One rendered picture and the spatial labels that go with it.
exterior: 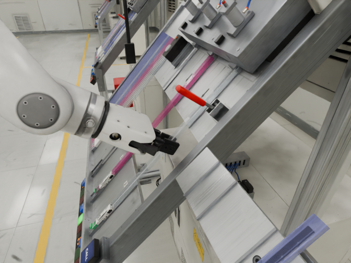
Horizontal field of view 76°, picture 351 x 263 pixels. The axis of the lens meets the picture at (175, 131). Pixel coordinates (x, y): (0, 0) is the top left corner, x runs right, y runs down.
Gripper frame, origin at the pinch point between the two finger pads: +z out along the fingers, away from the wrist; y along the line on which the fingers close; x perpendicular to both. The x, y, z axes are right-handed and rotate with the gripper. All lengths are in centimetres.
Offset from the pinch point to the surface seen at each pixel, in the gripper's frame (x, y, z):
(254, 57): -23.6, -6.0, 1.6
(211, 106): -13.0, -6.5, -0.3
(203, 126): -8.3, -4.2, 2.3
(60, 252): 108, 46, 7
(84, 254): 24.7, -10.2, -8.2
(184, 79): -12.1, 15.8, 2.9
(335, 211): -1, -7, 65
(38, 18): 152, 871, -154
